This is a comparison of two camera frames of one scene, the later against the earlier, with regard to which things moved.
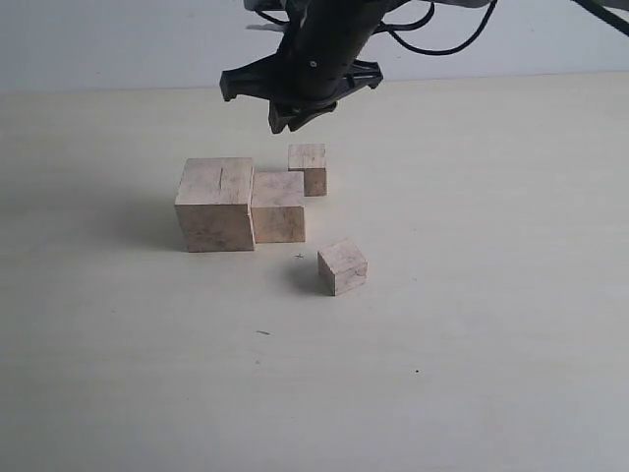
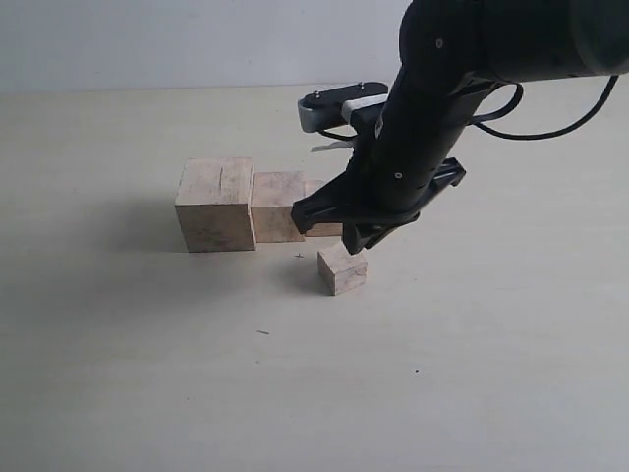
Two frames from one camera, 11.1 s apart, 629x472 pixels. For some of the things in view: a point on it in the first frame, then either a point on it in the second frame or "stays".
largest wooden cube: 215,204 stays
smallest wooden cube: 341,267 stays
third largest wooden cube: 310,159 → 329,229
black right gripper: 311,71 → 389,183
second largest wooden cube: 278,206 stays
